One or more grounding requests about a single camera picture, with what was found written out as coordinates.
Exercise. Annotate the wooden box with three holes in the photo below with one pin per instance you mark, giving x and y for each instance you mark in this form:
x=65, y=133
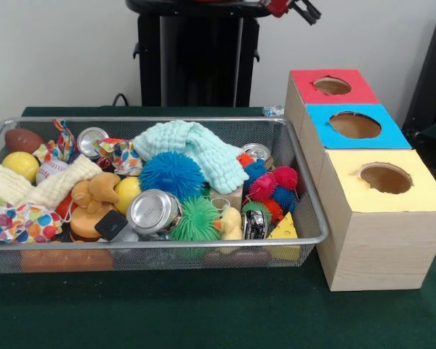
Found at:
x=378, y=247

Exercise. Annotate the blue spiky rubber ball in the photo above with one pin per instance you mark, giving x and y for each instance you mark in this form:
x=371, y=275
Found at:
x=172, y=174

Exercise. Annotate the clear plastic bottle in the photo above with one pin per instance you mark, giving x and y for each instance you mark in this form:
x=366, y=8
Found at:
x=275, y=111

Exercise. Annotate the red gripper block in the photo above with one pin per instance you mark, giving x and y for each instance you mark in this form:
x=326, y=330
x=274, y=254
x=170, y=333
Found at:
x=278, y=7

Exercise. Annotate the brown plush toy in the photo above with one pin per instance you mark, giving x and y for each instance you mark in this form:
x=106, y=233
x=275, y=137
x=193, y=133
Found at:
x=96, y=191

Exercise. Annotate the white toy baseball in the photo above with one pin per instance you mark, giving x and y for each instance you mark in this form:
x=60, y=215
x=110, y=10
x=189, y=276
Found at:
x=51, y=170

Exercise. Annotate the dark green table cloth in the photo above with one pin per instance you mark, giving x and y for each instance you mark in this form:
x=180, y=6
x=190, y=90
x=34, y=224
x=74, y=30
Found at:
x=203, y=316

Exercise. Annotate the mint green waffle cloth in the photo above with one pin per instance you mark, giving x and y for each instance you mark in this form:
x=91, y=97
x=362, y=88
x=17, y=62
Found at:
x=203, y=152

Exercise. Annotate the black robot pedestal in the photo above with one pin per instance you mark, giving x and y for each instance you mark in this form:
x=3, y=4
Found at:
x=149, y=54

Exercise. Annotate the yellow tennis ball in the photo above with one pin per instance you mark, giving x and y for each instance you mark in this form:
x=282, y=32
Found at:
x=20, y=165

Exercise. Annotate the silver drink can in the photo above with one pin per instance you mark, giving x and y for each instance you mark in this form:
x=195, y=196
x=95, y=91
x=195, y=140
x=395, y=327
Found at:
x=152, y=214

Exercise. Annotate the brown toy football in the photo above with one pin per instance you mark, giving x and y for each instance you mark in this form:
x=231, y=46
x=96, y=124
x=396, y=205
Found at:
x=23, y=140

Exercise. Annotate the green spiky rubber ball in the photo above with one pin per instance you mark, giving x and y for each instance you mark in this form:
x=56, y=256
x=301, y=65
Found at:
x=198, y=220

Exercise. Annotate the cream waffle cloth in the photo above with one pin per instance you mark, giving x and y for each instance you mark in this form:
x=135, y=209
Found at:
x=58, y=181

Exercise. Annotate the yellow cheese wedge toy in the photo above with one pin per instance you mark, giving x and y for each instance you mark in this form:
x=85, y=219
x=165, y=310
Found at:
x=285, y=230

